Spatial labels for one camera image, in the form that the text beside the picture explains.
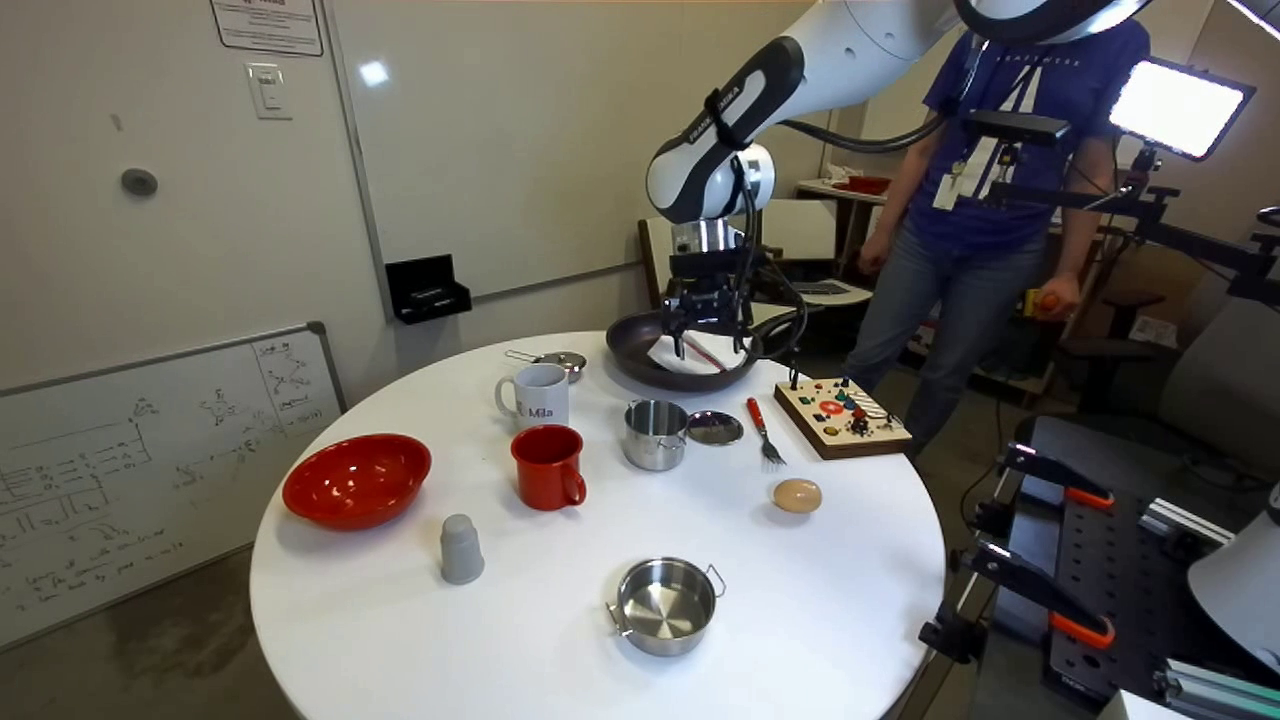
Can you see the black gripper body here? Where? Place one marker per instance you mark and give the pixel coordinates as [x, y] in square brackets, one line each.
[713, 283]

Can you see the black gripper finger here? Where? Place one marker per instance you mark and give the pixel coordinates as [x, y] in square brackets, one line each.
[748, 329]
[683, 329]

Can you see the silver pot lid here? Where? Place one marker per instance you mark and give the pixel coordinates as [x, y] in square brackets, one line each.
[713, 429]

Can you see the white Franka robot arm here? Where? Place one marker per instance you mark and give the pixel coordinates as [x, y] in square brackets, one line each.
[824, 62]

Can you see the wide shallow silver pot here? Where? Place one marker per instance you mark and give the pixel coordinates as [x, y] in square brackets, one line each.
[664, 605]

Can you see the white folded cloth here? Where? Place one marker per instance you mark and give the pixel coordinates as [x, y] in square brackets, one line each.
[664, 358]

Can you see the black frying pan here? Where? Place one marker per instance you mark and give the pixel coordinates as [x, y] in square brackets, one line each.
[632, 350]

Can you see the wooden busy board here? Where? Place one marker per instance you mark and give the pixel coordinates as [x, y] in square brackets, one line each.
[842, 417]

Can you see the white mug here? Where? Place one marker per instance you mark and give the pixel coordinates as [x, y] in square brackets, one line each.
[541, 399]

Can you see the small wooden round piece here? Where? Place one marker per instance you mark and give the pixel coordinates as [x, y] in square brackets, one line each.
[796, 497]

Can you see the red mug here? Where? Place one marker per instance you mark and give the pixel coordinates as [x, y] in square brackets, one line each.
[544, 468]

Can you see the black marker tray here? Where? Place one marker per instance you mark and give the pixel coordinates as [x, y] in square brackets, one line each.
[424, 290]

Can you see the person in blue shirt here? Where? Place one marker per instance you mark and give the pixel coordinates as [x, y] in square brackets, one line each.
[1014, 200]

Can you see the small grey cup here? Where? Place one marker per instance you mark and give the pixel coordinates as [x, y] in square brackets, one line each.
[462, 549]

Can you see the red bowl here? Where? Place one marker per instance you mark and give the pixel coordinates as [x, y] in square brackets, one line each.
[357, 483]

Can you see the black breadboard bench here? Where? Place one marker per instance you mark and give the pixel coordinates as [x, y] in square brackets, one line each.
[1145, 574]

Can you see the grey office chair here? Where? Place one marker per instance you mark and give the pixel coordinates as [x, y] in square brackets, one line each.
[1225, 384]

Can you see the bright LED light panel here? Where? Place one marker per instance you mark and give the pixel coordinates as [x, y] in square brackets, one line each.
[1183, 107]

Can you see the wall-mounted whiteboard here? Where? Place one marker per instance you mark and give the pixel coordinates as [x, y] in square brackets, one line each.
[533, 132]

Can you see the black mounted camera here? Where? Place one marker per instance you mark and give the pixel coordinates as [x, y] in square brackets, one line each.
[1014, 124]

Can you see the white wall switch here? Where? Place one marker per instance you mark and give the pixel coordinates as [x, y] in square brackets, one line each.
[270, 91]

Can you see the paper wall sign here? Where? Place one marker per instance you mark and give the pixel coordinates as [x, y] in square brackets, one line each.
[265, 25]

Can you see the whiteboard leaning on wall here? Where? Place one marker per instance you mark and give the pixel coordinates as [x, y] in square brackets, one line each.
[144, 492]

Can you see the round grey wall knob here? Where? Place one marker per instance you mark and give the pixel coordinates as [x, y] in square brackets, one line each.
[138, 183]

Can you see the aluminium rail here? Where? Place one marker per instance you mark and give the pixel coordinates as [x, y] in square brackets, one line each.
[1221, 689]

